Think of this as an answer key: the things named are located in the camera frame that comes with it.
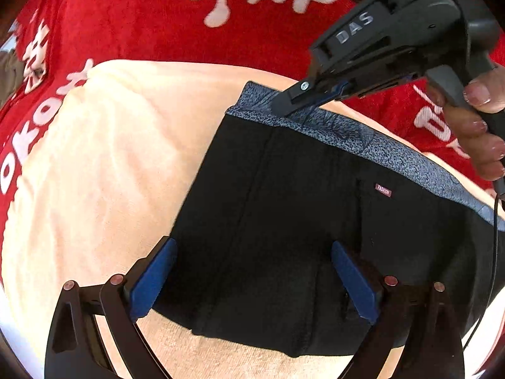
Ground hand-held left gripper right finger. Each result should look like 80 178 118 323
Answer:
330 241 468 379

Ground black cable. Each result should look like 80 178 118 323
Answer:
463 189 505 350

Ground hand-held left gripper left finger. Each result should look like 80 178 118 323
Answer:
45 236 178 379

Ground person's right hand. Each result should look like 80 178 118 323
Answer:
427 62 505 183

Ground red printed blanket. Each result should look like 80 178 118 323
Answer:
0 0 505 245

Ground grey cloth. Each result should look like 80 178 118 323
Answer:
0 49 25 108

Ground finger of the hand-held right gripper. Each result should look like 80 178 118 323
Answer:
313 81 353 107
272 79 317 118

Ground cream blanket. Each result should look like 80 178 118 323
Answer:
0 58 505 379

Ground black pants with grey waistband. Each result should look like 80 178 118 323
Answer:
152 80 505 358

